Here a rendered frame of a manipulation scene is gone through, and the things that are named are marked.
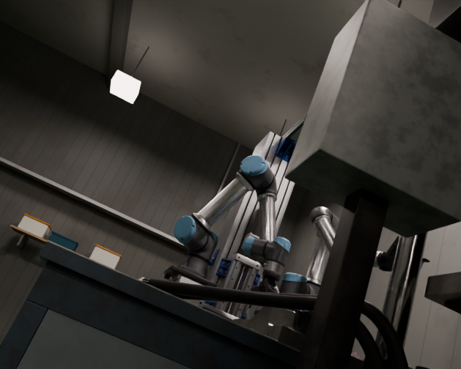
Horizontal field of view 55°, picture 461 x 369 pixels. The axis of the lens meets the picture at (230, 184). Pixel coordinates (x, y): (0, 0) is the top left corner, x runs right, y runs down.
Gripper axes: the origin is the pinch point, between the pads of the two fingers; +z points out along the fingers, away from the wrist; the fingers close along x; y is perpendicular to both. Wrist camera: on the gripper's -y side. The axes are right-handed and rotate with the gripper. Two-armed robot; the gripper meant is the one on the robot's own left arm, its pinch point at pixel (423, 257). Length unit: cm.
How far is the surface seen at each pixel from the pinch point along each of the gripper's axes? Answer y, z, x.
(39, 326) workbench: 63, -5, 149
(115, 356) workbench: 65, 3, 134
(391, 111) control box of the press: 8, 52, 122
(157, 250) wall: -61, -642, -252
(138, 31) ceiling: -379, -556, -30
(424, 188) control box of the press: 21, 56, 115
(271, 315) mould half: 45, 0, 86
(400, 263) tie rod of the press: 29, 41, 92
